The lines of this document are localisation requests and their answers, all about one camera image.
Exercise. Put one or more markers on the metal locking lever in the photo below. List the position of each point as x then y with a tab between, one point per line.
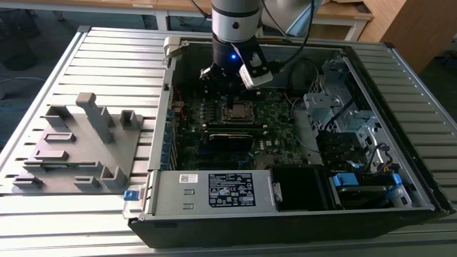
242	121

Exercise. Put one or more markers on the green motherboard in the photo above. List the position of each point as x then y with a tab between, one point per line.
281	134

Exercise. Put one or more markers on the black RAM slot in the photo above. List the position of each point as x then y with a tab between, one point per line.
231	130
231	124

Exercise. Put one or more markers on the bronze chipset heatsink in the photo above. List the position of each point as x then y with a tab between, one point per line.
263	162

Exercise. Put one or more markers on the silver metal drive cage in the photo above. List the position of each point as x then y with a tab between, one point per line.
321	101

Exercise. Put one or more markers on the green RAM stick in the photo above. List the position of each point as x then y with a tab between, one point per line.
57	166

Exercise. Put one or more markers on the black open PC case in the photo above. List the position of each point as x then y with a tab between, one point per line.
213	233

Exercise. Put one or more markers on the silver CPU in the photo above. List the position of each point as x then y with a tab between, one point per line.
239	110

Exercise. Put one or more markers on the black office chair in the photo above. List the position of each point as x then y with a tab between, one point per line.
17	48

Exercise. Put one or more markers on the black hard disk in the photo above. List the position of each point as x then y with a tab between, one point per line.
359	196

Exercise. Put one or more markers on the grey power supply unit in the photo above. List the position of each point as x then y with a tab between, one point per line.
170	198

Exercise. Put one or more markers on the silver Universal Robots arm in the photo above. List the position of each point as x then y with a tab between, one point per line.
235	24

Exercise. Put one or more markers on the blue case latch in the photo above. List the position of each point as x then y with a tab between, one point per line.
129	195

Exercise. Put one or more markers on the grey parts rack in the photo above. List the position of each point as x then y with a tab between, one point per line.
89	160

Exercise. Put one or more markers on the wooden cabinet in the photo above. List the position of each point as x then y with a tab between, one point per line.
410	26

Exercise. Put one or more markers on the white-rimmed wrist camera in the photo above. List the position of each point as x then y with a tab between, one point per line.
254	73

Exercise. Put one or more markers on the wooden desk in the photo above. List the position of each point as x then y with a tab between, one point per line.
342	12

